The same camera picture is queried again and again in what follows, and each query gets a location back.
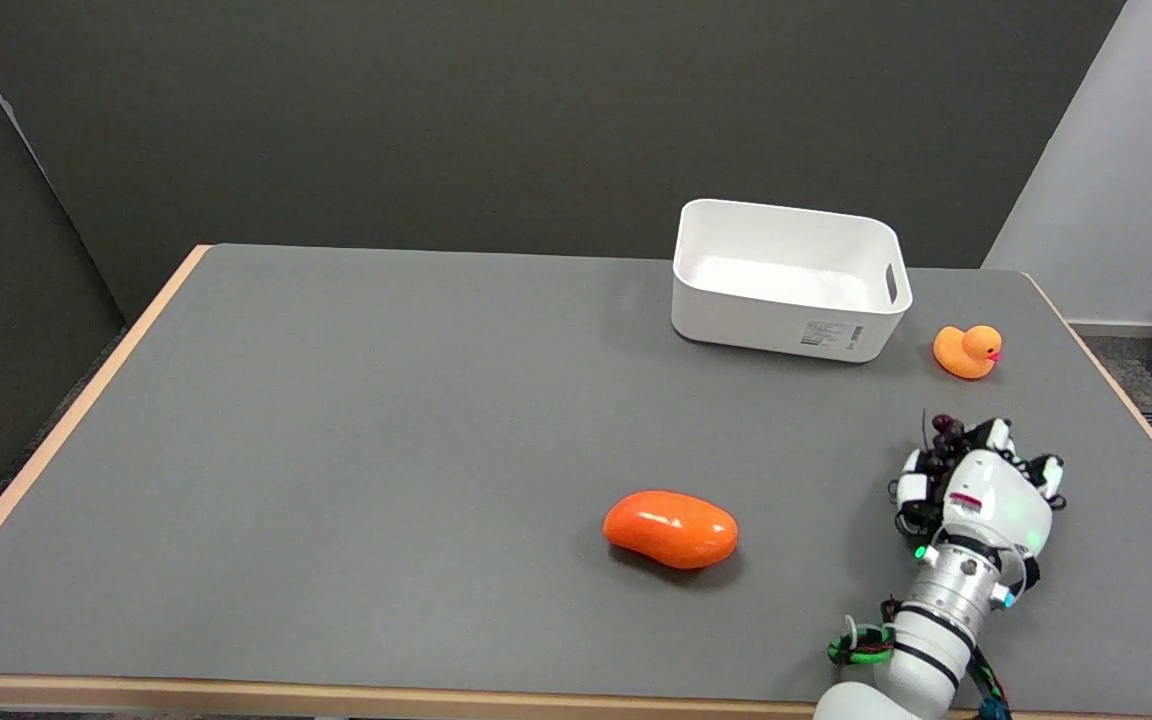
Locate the yellow rubber duck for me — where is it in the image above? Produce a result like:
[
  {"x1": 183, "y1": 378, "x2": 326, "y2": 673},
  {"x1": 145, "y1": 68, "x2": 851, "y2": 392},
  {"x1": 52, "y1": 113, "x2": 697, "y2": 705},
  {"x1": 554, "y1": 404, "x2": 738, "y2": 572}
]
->
[{"x1": 933, "y1": 324, "x2": 1004, "y2": 381}]

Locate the green black cable loop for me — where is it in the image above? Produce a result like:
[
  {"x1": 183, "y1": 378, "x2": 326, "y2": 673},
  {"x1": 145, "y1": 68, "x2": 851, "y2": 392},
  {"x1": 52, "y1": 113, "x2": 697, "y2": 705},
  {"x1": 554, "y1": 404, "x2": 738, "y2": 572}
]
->
[{"x1": 827, "y1": 614, "x2": 899, "y2": 667}]

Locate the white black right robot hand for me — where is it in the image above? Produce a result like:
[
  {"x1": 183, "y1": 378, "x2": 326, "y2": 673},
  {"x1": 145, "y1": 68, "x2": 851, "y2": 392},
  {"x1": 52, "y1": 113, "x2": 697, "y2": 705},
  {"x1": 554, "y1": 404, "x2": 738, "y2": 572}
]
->
[{"x1": 890, "y1": 417, "x2": 1068, "y2": 563}]

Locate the dark purple grape bunch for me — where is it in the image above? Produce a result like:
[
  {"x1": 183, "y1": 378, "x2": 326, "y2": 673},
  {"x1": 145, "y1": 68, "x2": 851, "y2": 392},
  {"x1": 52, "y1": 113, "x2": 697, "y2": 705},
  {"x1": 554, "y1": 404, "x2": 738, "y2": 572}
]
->
[{"x1": 920, "y1": 409, "x2": 971, "y2": 475}]

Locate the orange mango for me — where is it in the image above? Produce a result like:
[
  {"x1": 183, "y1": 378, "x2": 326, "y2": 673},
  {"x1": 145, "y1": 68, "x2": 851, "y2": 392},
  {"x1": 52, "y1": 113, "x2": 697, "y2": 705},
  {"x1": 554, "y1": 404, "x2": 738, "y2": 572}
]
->
[{"x1": 602, "y1": 489, "x2": 740, "y2": 572}]

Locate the white plastic storage bin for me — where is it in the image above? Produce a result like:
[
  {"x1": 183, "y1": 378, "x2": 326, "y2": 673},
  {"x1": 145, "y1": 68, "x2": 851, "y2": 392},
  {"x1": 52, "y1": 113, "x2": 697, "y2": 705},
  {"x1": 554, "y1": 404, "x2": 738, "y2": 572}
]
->
[{"x1": 671, "y1": 198, "x2": 914, "y2": 364}]

